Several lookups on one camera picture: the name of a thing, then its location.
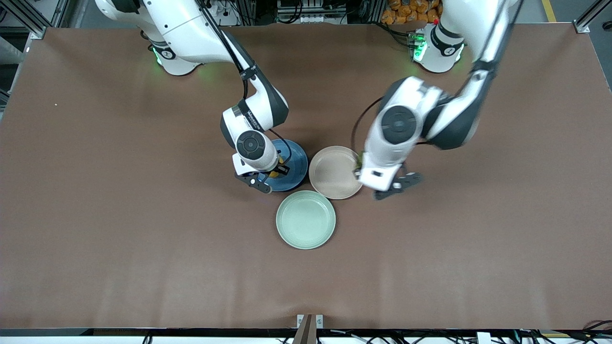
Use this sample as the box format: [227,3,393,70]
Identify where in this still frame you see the blue plate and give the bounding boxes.
[261,140,308,192]

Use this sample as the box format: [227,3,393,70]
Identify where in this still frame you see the beige plate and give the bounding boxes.
[308,146,365,200]

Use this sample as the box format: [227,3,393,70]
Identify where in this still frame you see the pale green plate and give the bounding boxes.
[276,190,336,250]

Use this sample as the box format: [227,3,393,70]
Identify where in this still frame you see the brown table cover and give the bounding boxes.
[0,21,612,330]

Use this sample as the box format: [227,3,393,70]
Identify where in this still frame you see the white power strip with plugs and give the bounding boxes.
[210,0,240,27]

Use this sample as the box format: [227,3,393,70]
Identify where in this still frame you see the bag of orange snacks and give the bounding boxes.
[381,0,443,25]

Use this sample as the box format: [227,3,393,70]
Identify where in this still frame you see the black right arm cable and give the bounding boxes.
[194,0,293,165]

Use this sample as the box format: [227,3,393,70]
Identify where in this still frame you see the metal bracket with wedge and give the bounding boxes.
[293,314,324,344]

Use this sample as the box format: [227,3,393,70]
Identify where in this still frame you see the aluminium frame profile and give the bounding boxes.
[0,0,48,40]
[574,0,612,34]

